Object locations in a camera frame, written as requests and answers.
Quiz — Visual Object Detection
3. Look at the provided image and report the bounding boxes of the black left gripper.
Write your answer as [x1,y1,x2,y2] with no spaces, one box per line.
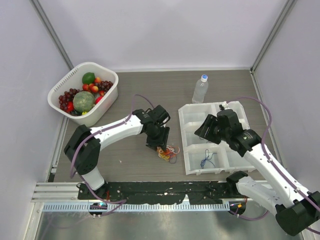
[146,124,170,152]

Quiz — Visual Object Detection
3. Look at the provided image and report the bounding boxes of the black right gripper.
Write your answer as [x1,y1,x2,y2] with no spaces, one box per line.
[194,114,230,145]

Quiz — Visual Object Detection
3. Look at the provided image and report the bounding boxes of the colourful wire bundle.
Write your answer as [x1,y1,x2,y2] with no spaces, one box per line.
[156,144,181,165]

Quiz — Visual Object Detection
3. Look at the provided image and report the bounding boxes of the blue wire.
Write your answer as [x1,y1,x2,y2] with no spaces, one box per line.
[200,149,217,169]

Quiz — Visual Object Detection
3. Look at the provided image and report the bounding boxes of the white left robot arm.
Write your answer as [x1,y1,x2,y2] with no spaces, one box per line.
[63,105,171,200]

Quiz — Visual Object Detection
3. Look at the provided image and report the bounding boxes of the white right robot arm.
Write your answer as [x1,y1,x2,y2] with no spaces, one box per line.
[194,109,320,236]

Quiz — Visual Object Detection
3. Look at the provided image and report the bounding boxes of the white compartment tray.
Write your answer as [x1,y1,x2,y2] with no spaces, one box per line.
[178,101,256,176]

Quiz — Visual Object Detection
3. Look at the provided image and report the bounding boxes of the clear plastic water bottle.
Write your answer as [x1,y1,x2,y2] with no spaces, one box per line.
[191,74,209,104]

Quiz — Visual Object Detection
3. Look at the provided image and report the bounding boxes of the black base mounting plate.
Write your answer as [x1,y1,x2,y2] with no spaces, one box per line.
[76,181,248,205]

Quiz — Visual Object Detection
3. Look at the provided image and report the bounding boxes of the red apple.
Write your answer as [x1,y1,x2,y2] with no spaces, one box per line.
[95,96,103,105]

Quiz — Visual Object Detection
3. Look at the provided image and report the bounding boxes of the red yellow peaches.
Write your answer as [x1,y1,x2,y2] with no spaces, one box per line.
[82,77,102,94]

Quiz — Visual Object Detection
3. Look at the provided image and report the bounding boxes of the green striped melon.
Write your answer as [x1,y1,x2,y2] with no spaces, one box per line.
[73,91,95,113]

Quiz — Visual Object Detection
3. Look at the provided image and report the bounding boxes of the white plastic fruit basket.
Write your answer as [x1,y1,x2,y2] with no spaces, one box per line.
[47,62,119,127]

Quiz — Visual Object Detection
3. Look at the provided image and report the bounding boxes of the green lime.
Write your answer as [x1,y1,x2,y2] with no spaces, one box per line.
[81,72,96,85]

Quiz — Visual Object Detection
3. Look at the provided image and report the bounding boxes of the dark red grape bunch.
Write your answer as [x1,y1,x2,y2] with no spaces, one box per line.
[58,88,80,113]

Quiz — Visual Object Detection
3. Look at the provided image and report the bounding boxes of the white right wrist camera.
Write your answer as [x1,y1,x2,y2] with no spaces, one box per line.
[219,101,229,111]

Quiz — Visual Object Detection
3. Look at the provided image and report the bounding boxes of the purple robot cable left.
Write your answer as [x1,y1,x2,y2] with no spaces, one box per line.
[69,94,158,216]

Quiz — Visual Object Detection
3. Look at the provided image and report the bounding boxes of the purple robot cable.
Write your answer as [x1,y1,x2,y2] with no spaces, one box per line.
[224,96,320,235]
[69,94,158,216]

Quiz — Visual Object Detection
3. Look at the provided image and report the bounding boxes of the purple robot cable right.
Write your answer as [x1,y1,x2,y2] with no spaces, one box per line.
[224,96,320,235]

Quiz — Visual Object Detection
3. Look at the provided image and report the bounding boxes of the white slotted cable duct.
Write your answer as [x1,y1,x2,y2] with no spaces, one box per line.
[42,201,230,213]

